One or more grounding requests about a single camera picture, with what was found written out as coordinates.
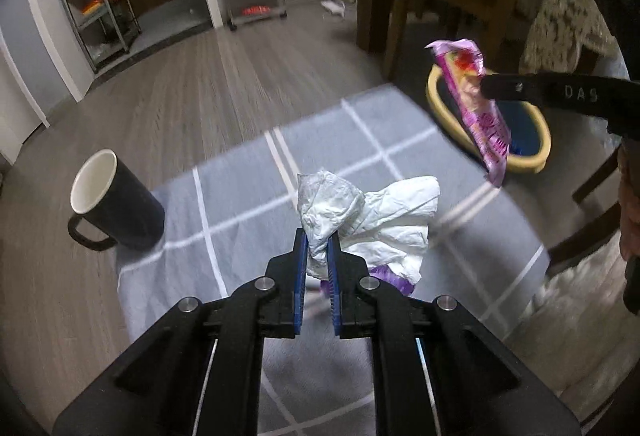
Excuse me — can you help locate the white tissue paper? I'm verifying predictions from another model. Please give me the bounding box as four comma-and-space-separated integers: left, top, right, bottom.
297, 170, 440, 295

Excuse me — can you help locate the purple snack wrapper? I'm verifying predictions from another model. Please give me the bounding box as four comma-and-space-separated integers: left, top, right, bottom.
425, 38, 511, 187

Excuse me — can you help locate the teal trash bin yellow rim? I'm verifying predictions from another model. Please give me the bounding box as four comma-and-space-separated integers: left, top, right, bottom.
425, 64, 551, 174

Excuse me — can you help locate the grey checked rug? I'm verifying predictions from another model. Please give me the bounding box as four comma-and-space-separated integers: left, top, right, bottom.
116, 86, 549, 435

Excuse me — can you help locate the black mug white inside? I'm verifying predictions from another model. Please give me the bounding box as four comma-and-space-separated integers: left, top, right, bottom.
67, 149, 165, 252

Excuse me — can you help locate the white power strip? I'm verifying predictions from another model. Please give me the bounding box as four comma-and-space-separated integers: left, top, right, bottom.
320, 0, 345, 18

